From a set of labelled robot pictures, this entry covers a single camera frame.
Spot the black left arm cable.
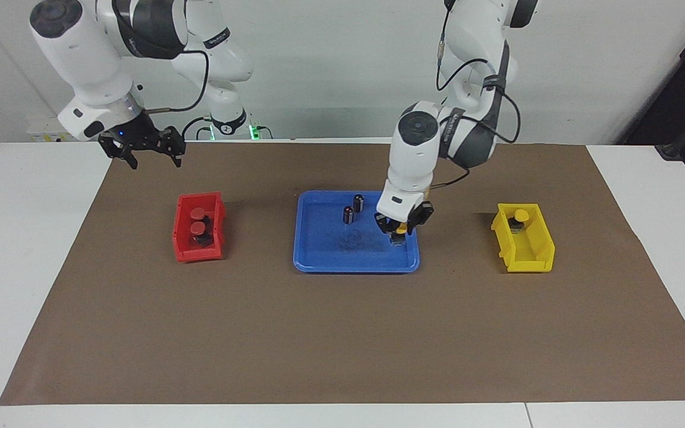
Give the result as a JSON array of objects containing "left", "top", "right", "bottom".
[{"left": 429, "top": 0, "right": 523, "bottom": 191}]

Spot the yellow plastic bin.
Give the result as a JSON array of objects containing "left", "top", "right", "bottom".
[{"left": 491, "top": 203, "right": 556, "bottom": 273}]

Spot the black base cable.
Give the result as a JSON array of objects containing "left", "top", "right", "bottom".
[{"left": 181, "top": 115, "right": 215, "bottom": 141}]

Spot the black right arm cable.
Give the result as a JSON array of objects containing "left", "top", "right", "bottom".
[{"left": 143, "top": 49, "right": 209, "bottom": 114}]

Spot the brown table mat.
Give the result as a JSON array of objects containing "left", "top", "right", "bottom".
[{"left": 0, "top": 140, "right": 685, "bottom": 407}]

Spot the blue plastic tray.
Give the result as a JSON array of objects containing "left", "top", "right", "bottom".
[{"left": 293, "top": 190, "right": 421, "bottom": 274}]

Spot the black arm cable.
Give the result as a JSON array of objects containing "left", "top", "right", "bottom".
[
  {"left": 143, "top": 49, "right": 209, "bottom": 114},
  {"left": 429, "top": 0, "right": 523, "bottom": 191}
]

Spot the red plastic bin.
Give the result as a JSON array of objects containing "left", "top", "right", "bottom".
[{"left": 172, "top": 191, "right": 227, "bottom": 263}]

